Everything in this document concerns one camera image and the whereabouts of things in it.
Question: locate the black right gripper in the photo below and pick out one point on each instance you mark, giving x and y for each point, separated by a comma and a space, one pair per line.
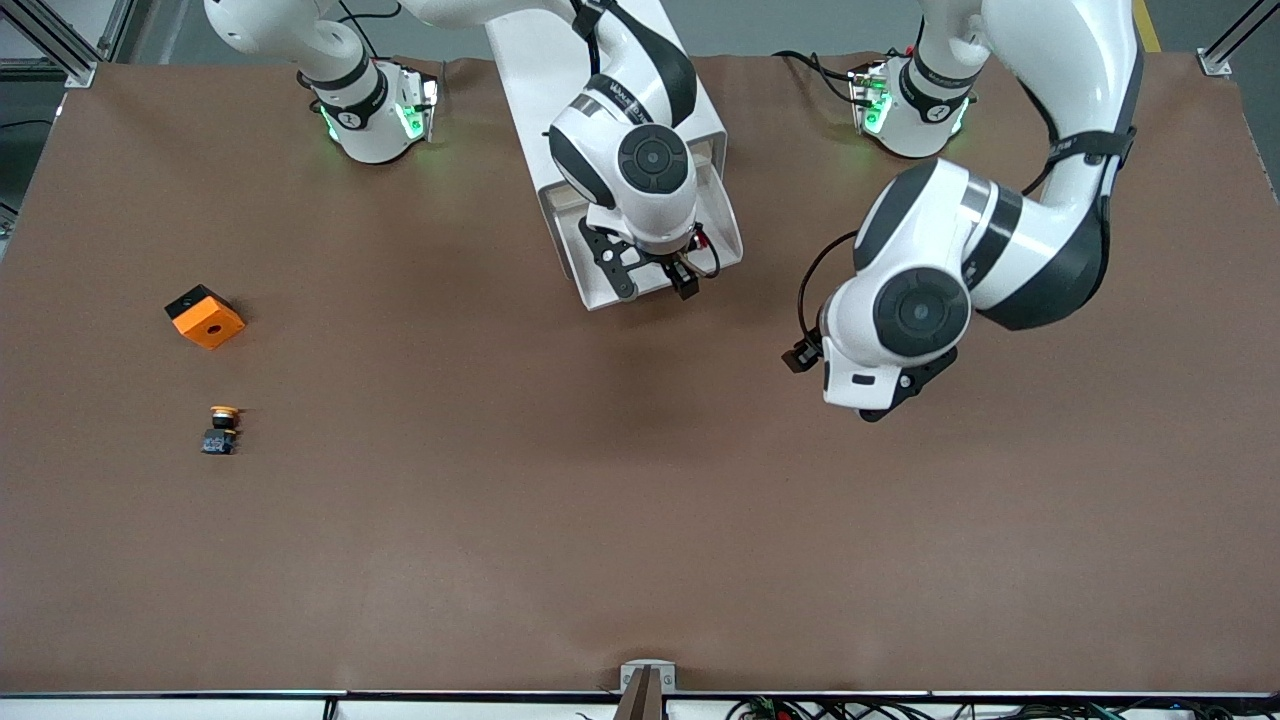
681, 274

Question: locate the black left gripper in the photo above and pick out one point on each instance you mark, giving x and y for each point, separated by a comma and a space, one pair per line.
802, 355

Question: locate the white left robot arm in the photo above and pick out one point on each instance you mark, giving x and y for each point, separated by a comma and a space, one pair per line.
920, 310

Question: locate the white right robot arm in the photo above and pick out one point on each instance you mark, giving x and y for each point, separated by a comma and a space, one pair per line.
650, 160

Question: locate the white drawer cabinet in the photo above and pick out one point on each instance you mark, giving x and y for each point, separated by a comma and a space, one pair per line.
530, 70

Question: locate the orange black button box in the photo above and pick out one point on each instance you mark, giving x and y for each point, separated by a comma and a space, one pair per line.
210, 325

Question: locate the large table cover sheet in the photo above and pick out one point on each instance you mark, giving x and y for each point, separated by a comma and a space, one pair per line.
640, 500

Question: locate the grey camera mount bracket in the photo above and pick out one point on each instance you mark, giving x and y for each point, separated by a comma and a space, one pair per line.
648, 672

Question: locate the yellow push button switch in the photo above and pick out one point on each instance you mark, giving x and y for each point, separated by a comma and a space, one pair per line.
220, 440

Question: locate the aluminium frame profile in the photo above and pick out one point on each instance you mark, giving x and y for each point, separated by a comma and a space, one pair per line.
1215, 62
70, 65

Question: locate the white table edge rail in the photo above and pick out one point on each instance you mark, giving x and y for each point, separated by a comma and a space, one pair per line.
150, 708

